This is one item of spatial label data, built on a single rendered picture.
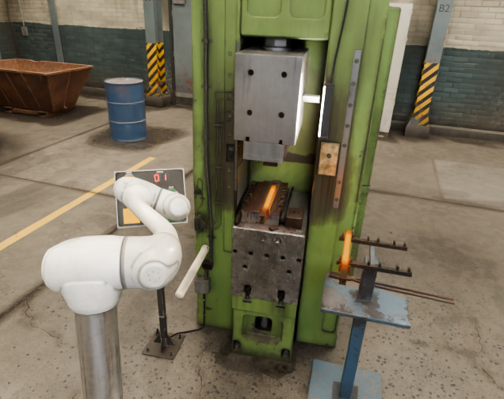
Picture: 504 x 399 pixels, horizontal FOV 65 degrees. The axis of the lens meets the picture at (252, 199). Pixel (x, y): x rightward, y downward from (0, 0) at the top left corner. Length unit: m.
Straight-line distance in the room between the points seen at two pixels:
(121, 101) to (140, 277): 5.51
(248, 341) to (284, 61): 1.62
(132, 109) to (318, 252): 4.63
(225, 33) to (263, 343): 1.73
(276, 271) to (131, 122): 4.68
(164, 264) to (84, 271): 0.18
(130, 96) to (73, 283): 5.45
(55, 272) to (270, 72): 1.24
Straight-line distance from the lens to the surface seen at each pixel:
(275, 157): 1.94
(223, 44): 2.03
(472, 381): 2.90
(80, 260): 1.01
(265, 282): 2.22
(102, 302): 1.05
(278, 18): 1.97
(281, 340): 2.49
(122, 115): 6.42
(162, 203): 1.52
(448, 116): 7.96
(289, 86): 1.85
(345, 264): 1.75
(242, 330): 2.52
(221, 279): 2.54
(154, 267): 0.95
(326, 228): 2.23
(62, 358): 2.82
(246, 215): 2.09
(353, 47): 1.96
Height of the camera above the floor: 1.94
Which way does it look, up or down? 26 degrees down
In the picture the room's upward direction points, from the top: 2 degrees clockwise
